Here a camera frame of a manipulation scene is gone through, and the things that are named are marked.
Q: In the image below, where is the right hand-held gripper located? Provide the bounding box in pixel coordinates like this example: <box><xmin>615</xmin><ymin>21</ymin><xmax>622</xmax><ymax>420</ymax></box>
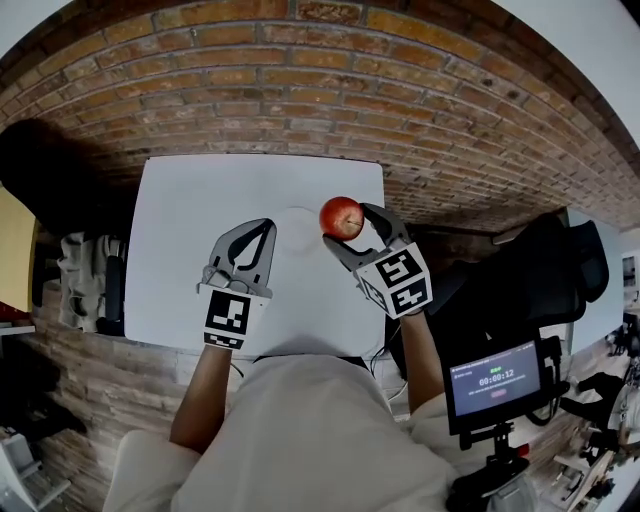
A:
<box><xmin>322</xmin><ymin>201</ymin><xmax>435</xmax><ymax>321</ymax></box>

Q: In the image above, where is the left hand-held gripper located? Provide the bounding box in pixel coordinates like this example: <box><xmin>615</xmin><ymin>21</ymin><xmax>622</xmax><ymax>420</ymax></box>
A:
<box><xmin>195</xmin><ymin>217</ymin><xmax>280</xmax><ymax>351</ymax></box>

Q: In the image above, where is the red apple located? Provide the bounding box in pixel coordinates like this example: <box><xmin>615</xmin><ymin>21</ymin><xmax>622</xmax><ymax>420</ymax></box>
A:
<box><xmin>319</xmin><ymin>195</ymin><xmax>365</xmax><ymax>242</ymax></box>

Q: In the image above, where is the white plate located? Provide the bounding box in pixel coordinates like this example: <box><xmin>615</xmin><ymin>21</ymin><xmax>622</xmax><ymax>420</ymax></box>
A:
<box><xmin>271</xmin><ymin>206</ymin><xmax>344</xmax><ymax>257</ymax></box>

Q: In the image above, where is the person's left forearm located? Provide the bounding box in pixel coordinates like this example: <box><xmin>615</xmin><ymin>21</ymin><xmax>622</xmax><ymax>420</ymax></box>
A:
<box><xmin>168</xmin><ymin>343</ymin><xmax>237</xmax><ymax>455</ymax></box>

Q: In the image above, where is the person's right forearm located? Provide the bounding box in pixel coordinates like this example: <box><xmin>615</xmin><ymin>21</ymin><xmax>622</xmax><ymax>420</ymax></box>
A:
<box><xmin>398</xmin><ymin>310</ymin><xmax>447</xmax><ymax>417</ymax></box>

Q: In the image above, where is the black mesh office chair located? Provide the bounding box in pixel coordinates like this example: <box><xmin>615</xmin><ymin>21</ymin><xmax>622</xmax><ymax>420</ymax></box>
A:
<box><xmin>388</xmin><ymin>211</ymin><xmax>612</xmax><ymax>384</ymax></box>

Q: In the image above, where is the beige cloth bag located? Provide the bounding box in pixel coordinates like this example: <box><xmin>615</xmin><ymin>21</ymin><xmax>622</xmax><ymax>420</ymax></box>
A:
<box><xmin>56</xmin><ymin>231</ymin><xmax>127</xmax><ymax>332</ymax></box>

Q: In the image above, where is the small black monitor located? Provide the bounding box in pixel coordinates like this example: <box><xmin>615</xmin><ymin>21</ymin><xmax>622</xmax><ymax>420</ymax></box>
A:
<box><xmin>446</xmin><ymin>338</ymin><xmax>545</xmax><ymax>437</ymax></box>

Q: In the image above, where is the person's white shirt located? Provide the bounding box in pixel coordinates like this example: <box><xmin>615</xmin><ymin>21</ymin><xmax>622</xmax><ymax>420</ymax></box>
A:
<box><xmin>101</xmin><ymin>353</ymin><xmax>464</xmax><ymax>512</ymax></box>

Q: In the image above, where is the black monitor clamp stand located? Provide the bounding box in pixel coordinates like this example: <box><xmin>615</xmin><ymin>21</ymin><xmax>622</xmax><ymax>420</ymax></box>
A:
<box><xmin>457</xmin><ymin>421</ymin><xmax>532</xmax><ymax>499</ymax></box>

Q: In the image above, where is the white cable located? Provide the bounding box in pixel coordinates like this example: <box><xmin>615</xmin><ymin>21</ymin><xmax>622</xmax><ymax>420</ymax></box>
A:
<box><xmin>368</xmin><ymin>319</ymin><xmax>404</xmax><ymax>362</ymax></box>

